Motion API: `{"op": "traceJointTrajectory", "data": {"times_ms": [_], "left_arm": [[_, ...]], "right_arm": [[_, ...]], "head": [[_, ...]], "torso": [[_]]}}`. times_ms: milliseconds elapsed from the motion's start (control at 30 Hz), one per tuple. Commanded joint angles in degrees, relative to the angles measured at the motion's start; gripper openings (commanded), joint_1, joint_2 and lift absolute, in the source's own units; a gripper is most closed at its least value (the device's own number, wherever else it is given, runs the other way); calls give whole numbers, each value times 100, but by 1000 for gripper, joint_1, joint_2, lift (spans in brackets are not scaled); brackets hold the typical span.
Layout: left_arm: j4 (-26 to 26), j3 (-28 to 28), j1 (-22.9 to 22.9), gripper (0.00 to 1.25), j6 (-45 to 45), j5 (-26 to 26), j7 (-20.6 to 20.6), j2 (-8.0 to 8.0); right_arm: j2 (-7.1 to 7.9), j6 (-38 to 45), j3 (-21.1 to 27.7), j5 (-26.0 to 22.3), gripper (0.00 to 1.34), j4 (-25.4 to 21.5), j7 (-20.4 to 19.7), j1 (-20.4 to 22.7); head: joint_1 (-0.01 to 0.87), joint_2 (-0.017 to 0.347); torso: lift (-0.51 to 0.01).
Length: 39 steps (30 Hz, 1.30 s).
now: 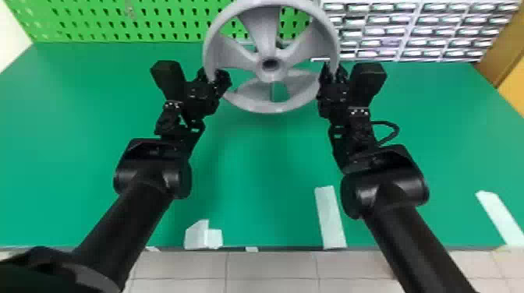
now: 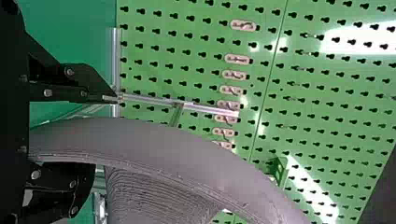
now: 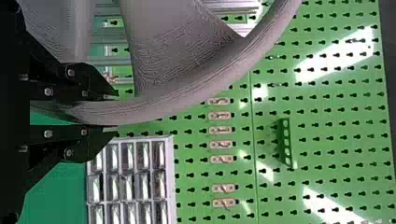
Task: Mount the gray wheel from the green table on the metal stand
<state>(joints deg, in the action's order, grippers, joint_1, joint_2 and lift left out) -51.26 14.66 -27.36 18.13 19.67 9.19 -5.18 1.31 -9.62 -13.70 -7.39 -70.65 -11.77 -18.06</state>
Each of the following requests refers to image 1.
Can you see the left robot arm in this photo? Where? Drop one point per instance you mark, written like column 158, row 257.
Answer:
column 135, row 204

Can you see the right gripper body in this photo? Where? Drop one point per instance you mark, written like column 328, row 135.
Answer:
column 333, row 100

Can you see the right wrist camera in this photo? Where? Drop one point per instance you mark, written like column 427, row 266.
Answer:
column 366, row 82

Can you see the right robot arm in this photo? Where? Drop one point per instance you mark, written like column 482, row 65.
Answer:
column 389, row 192

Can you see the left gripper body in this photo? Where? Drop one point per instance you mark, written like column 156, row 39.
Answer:
column 200, row 98

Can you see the white drawer cabinet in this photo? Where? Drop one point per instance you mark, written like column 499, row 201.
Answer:
column 458, row 28
column 368, row 30

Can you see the grey wheel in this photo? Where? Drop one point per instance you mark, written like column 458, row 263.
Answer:
column 262, row 28

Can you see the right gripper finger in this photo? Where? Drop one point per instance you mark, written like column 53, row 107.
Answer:
column 326, row 75
column 341, row 75

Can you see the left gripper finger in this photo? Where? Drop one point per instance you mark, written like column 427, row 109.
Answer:
column 202, row 76
column 223, row 82

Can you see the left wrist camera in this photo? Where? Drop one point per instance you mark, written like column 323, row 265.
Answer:
column 168, row 77

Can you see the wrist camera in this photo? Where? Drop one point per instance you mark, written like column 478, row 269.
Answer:
column 168, row 77
column 366, row 82

